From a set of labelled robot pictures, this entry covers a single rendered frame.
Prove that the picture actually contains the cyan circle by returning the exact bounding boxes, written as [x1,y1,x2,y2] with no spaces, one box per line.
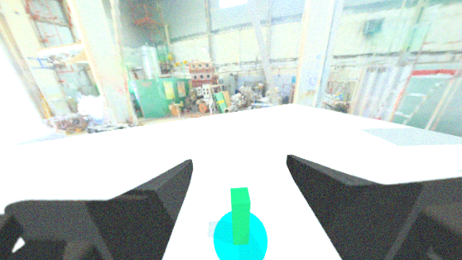
[214,211,267,260]

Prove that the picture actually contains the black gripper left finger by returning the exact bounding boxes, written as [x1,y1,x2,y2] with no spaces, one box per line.
[3,159,194,260]

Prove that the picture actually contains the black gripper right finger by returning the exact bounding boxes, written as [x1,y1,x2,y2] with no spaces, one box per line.
[286,154,462,260]

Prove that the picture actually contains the green rectangular post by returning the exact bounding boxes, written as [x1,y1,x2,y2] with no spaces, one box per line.
[230,187,251,245]

